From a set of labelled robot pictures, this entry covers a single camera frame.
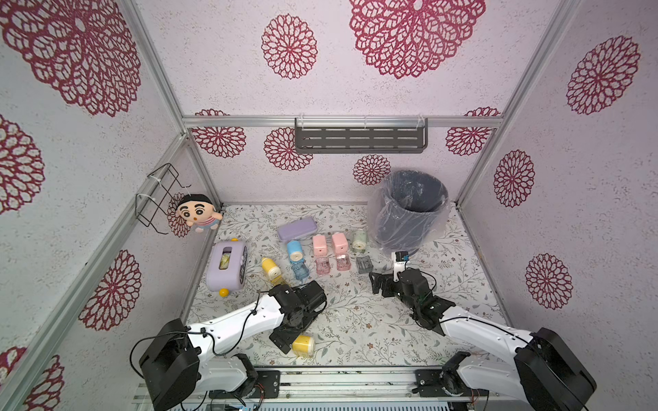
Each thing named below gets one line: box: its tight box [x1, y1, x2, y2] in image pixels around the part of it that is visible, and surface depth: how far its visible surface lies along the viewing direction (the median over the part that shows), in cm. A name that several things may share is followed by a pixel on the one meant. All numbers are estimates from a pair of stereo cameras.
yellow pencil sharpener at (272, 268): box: [261, 256, 282, 280], surface depth 93 cm
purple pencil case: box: [276, 216, 318, 242], surface depth 112 cm
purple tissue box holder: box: [205, 240, 249, 292], surface depth 92 cm
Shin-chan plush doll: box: [176, 193, 223, 233], surface depth 94 cm
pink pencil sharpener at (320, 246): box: [312, 233, 329, 257], surface depth 100 cm
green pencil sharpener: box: [351, 228, 368, 254], surface depth 100 cm
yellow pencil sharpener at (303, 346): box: [291, 334, 316, 358], surface depth 76 cm
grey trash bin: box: [376, 169, 449, 255], surface depth 92 cm
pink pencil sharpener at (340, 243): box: [331, 232, 349, 255], surface depth 101 cm
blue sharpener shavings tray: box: [291, 262, 310, 281], surface depth 99 cm
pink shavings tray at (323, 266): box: [315, 256, 332, 276], surface depth 102 cm
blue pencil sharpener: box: [287, 239, 305, 264], surface depth 99 cm
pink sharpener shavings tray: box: [335, 253, 352, 272], surface depth 102 cm
